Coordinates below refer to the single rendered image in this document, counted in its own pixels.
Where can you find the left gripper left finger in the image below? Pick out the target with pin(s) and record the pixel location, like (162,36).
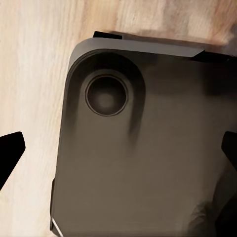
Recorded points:
(12,147)

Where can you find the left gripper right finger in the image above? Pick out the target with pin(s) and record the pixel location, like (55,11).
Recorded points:
(229,147)

